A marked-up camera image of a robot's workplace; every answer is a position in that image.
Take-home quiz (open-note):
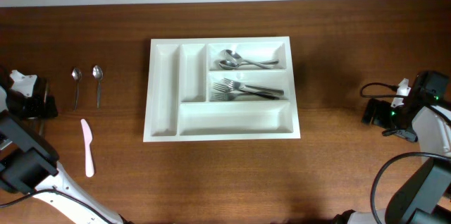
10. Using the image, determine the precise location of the left small teaspoon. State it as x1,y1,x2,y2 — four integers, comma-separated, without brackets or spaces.
71,67,82,111

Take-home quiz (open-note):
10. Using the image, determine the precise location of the right small teaspoon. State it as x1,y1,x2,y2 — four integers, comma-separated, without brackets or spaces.
92,65,104,108

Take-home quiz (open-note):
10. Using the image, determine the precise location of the white plastic butter knife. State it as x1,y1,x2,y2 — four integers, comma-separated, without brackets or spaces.
80,119,95,178

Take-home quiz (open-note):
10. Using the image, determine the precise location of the large silver spoon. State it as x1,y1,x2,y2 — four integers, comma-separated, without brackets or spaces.
223,49,272,69
218,59,279,70

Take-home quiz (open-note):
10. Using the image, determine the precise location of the silver fork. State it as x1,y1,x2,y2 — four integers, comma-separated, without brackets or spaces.
212,82,272,95
221,78,285,96
211,92,280,101

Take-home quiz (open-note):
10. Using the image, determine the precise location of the white plastic cutlery tray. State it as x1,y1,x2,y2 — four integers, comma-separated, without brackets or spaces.
143,37,301,142

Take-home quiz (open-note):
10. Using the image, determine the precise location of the small teaspoon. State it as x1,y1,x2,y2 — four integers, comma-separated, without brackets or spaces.
71,67,82,111
92,65,104,108

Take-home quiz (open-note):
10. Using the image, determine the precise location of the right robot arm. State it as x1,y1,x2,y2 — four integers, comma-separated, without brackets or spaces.
332,70,450,224

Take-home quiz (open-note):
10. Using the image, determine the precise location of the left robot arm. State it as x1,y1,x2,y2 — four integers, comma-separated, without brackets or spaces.
1,68,127,223

